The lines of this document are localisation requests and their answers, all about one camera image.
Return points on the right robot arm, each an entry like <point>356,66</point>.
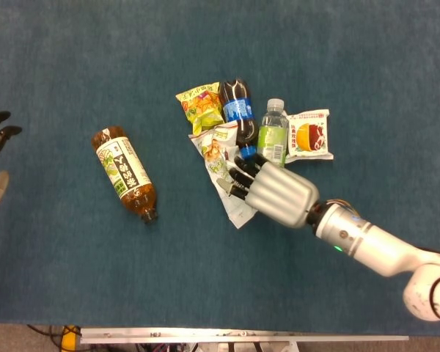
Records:
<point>381,249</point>

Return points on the blue table cloth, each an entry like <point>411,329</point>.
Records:
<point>205,275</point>

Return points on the brown tea bottle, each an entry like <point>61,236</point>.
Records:
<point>122,168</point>

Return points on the small white pastry packet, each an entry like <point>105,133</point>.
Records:
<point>309,135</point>

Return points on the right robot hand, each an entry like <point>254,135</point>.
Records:
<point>282,194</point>

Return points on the water bottle green label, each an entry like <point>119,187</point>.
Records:
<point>271,139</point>

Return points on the yellow green chips bag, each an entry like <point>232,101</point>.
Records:
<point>201,108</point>

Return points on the aluminium rail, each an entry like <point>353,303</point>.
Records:
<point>242,335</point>

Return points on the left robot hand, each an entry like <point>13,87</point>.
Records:
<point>1,135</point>

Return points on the cola bottle blue label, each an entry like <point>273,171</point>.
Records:
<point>238,110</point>

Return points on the large white snack bag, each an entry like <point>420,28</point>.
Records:
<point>214,154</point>

